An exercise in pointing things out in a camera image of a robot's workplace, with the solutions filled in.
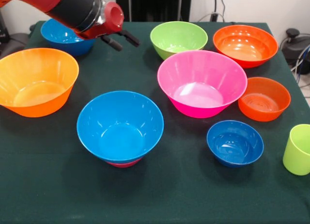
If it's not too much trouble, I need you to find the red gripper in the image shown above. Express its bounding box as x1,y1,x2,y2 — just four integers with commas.
74,1,140,52

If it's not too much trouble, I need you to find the light blue plastic bowl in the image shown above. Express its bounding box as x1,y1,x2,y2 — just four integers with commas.
76,90,165,163
40,18,96,57

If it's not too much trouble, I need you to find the large pink plastic bowl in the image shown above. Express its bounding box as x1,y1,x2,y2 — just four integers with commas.
157,49,248,119

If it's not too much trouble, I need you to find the small crimson red bowl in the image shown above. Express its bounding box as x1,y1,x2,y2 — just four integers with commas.
106,157,143,168

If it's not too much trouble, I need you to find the lime green plastic bowl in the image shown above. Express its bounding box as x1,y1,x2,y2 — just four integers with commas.
150,21,209,60

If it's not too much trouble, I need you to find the large orange plastic bowl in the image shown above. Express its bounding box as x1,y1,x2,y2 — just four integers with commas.
0,47,80,118

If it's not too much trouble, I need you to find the dark grey floor equipment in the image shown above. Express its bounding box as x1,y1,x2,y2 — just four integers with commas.
0,10,31,59

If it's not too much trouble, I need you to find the wide red-orange plastic bowl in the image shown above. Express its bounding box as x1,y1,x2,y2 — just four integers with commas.
213,24,279,69

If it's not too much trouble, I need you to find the dark green tablecloth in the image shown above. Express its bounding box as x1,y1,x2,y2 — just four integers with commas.
0,20,310,224

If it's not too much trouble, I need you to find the small dark blue bowl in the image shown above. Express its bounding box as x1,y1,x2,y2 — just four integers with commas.
206,120,264,168

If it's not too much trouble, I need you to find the small red-orange plastic bowl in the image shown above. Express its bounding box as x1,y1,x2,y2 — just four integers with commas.
238,76,292,122

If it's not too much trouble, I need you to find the black round floor stand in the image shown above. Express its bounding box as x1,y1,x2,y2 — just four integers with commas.
280,28,310,75

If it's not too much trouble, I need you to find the lime green plastic cup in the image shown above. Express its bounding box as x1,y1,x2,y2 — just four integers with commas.
282,123,310,176

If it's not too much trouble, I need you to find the black pedestal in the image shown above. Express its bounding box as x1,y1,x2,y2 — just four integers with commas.
115,0,192,23

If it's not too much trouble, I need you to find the black power plug cable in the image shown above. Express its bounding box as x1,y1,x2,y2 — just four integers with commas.
210,0,226,23

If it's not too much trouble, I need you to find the tangle of floor cables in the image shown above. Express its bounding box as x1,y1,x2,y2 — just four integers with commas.
290,44,310,89

